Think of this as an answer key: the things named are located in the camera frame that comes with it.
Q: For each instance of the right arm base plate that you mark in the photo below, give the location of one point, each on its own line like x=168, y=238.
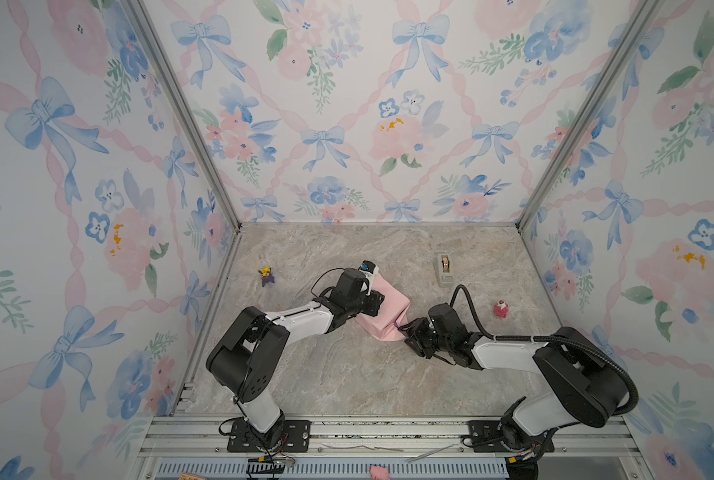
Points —
x=491, y=436

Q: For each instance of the pink red toy figure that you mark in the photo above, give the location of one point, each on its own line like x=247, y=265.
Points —
x=501, y=309

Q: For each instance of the pink object on rail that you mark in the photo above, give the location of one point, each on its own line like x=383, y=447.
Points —
x=379, y=473

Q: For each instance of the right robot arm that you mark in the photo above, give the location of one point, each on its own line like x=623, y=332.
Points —
x=586, y=386

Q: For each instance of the aluminium rail frame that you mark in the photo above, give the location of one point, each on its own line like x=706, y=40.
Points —
x=344, y=447

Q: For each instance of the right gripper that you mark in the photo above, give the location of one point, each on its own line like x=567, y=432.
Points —
x=417, y=327

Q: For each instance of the purple wrapping paper sheet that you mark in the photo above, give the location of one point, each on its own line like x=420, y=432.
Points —
x=392, y=313

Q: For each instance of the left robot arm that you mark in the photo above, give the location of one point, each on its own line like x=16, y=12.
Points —
x=247, y=355

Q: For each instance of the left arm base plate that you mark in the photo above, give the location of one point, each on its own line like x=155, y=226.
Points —
x=285, y=436

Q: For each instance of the yellow purple toy figure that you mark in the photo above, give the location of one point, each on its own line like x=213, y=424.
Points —
x=267, y=276

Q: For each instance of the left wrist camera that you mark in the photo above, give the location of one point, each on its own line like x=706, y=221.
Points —
x=370, y=270

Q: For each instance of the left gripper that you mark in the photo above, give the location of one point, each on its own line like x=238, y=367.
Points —
x=374, y=304

